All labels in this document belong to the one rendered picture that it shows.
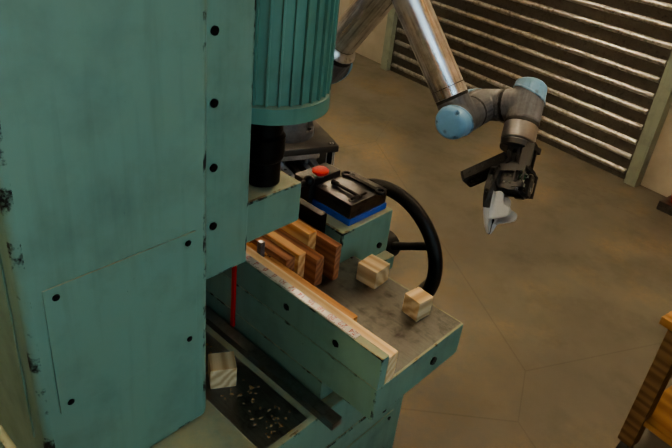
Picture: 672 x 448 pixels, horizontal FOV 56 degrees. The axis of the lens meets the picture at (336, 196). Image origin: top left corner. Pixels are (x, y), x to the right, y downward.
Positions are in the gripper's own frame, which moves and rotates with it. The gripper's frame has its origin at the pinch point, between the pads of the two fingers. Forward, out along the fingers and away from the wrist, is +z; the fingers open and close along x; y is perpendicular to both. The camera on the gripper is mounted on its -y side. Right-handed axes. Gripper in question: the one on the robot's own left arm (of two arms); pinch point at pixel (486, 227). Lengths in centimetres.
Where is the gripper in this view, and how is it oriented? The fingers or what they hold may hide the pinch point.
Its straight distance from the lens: 142.1
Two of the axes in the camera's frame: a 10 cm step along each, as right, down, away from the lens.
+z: -3.0, 9.3, -2.4
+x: 5.8, 3.7, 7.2
